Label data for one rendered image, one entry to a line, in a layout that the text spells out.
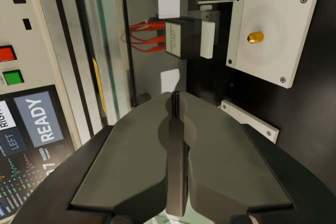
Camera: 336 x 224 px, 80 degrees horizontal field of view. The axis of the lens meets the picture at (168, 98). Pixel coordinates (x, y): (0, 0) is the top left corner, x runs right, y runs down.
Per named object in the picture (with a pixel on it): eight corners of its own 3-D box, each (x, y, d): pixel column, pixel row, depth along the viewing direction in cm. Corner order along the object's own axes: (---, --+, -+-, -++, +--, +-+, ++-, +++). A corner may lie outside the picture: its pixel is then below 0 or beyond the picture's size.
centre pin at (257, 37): (264, 32, 36) (254, 34, 35) (262, 43, 37) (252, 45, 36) (255, 30, 37) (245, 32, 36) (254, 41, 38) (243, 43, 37)
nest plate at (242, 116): (279, 129, 40) (275, 131, 39) (264, 182, 47) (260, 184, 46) (225, 99, 51) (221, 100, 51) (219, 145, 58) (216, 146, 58)
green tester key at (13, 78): (18, 72, 31) (3, 74, 31) (22, 82, 32) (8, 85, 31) (18, 70, 32) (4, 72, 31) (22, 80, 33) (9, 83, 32)
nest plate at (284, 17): (320, -11, 28) (315, -10, 28) (291, 87, 35) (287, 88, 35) (238, -9, 40) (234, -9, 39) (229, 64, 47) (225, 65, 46)
